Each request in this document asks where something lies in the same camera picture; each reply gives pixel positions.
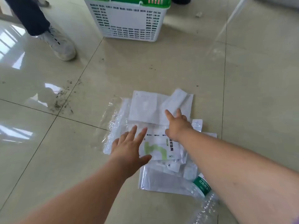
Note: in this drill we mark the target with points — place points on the person's left hand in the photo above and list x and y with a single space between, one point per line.
130 151

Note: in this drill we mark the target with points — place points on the person's right hand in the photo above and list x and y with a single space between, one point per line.
179 125

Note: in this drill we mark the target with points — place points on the white frosted plastic packaging bag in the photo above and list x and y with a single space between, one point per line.
144 107

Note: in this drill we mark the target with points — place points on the pile of plastic packaging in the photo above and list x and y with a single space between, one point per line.
161 181

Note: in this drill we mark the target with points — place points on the green label plastic bottle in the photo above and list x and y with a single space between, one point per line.
201 184

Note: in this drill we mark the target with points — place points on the clear unlabelled plastic bottle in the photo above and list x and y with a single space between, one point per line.
208 205

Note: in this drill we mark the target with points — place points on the person's left forearm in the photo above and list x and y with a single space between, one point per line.
70 202

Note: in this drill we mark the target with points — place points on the person's right forearm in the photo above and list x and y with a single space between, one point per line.
233 174

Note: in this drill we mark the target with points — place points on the scattered dark dirt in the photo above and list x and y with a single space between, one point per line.
63 100

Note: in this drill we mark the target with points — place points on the small white paper scrap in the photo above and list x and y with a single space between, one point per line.
198 14

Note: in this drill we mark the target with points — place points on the white slotted plastic basket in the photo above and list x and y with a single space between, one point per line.
130 18

